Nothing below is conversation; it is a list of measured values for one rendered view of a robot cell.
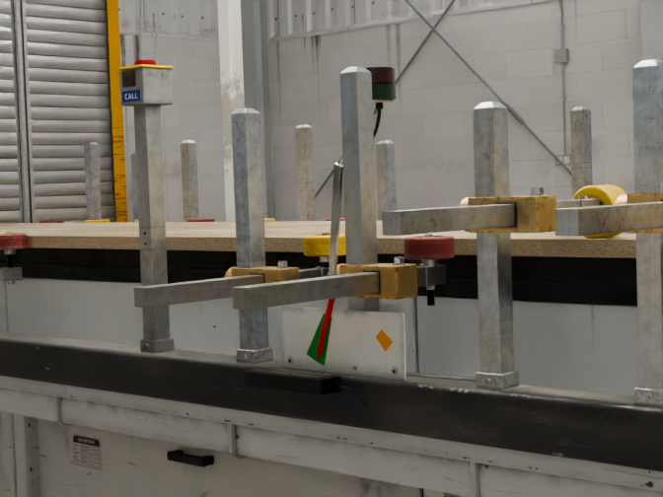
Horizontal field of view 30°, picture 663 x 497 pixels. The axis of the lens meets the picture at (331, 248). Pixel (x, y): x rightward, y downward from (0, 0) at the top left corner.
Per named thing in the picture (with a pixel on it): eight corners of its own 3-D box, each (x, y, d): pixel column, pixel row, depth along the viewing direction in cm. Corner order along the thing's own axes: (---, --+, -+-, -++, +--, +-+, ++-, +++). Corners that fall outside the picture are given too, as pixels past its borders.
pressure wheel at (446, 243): (435, 309, 193) (432, 235, 192) (396, 306, 198) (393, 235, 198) (466, 304, 199) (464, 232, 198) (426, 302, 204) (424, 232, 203)
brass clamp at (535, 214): (535, 233, 166) (534, 195, 166) (454, 233, 176) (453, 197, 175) (559, 231, 171) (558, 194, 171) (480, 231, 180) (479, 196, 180)
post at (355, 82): (366, 379, 190) (356, 65, 188) (349, 377, 193) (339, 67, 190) (381, 376, 193) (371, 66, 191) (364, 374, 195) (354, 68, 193)
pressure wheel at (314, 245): (353, 299, 214) (350, 232, 213) (307, 301, 213) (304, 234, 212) (348, 295, 222) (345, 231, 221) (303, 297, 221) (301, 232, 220)
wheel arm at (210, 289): (147, 313, 186) (146, 285, 185) (133, 312, 188) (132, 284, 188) (342, 288, 217) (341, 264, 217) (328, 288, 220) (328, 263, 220)
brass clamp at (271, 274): (276, 300, 201) (275, 269, 201) (221, 297, 210) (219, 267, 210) (303, 297, 206) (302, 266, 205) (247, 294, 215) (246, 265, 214)
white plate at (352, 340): (404, 380, 184) (402, 314, 184) (280, 367, 202) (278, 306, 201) (406, 380, 185) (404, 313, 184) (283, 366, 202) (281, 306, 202)
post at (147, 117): (155, 353, 224) (145, 104, 222) (138, 351, 228) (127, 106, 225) (175, 350, 228) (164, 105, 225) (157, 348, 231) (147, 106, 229)
